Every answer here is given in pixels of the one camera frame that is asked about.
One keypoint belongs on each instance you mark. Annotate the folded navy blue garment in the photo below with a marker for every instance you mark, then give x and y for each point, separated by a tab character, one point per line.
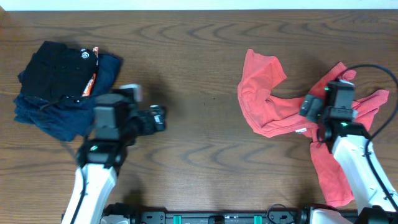
69	118

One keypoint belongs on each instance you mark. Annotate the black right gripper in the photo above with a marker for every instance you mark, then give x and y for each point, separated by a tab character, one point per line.
314	103

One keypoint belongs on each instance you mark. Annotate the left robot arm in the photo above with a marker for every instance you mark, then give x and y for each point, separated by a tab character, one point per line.
118	122

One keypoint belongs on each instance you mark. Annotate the folded black shirt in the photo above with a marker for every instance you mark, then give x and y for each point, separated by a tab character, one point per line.
57	71

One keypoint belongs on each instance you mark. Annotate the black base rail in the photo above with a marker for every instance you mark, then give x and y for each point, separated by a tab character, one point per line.
274	216

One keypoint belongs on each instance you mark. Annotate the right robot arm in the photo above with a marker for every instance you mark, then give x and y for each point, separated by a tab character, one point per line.
351	146

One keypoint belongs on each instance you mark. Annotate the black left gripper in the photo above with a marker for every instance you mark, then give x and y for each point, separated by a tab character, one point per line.
147	117

